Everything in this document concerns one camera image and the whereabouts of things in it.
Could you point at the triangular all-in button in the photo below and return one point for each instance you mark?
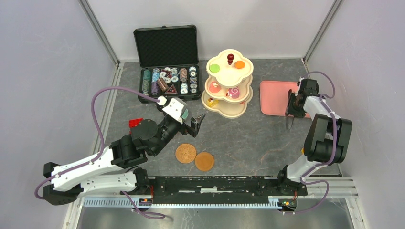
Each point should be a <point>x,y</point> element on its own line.
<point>171,90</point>

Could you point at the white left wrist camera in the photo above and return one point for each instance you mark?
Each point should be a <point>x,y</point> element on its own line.
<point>175,109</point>

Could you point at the green macaron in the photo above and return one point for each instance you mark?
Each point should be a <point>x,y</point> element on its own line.
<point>214,68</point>

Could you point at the red toy brick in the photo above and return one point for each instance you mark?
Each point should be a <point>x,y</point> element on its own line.
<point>134,122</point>

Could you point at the green teacup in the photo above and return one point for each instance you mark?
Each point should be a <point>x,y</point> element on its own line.
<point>185,114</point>

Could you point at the plain round wooden coaster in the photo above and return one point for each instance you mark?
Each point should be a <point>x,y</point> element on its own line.
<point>204,161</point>

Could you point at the pink plastic tray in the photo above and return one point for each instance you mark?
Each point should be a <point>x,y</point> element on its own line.
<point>274,96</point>

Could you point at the patterned round wooden coaster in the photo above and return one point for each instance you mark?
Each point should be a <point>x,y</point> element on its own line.
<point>185,153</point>

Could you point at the yellow roll cake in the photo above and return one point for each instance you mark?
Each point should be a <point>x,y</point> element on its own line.
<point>212,102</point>

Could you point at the orange flower cookie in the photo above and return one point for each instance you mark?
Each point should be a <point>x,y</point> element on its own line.
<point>239,64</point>

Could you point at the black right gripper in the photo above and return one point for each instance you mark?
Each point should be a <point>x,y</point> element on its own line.
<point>291,110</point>

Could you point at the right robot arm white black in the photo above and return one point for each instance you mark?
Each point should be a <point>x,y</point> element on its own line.
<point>328,137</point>

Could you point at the black poker chip case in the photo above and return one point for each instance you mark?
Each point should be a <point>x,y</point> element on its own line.
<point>168,55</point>

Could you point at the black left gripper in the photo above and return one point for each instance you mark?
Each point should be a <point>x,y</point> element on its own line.
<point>194,129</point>

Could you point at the black serving tongs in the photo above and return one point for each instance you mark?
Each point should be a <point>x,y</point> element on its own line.
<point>289,122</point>

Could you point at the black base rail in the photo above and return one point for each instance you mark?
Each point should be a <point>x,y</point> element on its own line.
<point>222,189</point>

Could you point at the cream three-tier serving stand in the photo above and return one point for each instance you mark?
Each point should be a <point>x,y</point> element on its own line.
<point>229,77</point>

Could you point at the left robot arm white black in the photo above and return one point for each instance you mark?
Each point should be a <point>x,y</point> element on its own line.
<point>116,167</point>

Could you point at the pink cupcake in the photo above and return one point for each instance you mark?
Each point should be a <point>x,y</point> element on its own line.
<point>214,87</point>

